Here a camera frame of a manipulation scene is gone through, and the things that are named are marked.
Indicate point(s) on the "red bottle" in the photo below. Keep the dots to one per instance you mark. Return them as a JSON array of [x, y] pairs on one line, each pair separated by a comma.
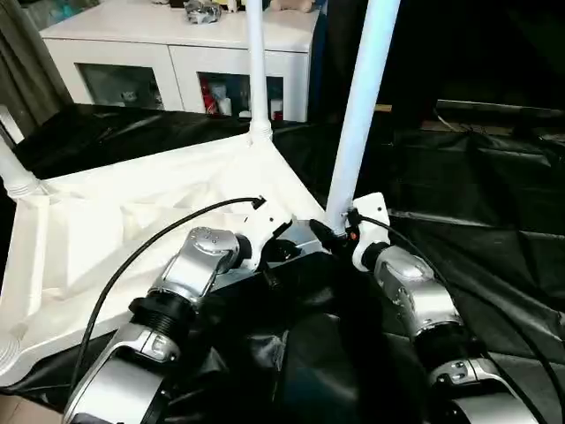
[[208, 93]]

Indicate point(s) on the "white cabinet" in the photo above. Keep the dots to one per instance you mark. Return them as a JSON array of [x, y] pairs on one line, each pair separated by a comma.
[[168, 49]]

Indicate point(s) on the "white plastic table leg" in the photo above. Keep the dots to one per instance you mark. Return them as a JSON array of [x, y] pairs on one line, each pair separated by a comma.
[[258, 66], [13, 168], [362, 106]]

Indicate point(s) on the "white plastic table top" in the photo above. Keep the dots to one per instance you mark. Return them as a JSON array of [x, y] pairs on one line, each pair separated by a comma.
[[97, 212]]

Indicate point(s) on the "white bottle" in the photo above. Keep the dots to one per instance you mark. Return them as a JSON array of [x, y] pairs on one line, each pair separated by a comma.
[[275, 108]]

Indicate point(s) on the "silver metal rail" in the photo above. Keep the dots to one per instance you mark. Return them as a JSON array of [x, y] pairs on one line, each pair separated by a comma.
[[503, 106]]

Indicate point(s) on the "grey curtain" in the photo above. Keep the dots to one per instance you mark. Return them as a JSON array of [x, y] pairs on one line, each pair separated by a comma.
[[31, 62]]

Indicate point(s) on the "gold label plate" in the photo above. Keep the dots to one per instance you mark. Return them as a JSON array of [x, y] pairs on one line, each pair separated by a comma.
[[381, 108]]

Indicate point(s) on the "pink plush toy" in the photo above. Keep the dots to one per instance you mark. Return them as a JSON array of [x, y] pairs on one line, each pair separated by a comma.
[[296, 4]]

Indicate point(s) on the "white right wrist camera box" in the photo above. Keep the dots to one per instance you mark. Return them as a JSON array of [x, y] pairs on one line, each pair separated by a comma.
[[366, 221]]

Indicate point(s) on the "black mat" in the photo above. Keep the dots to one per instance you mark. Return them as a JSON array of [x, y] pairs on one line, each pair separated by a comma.
[[477, 203]]

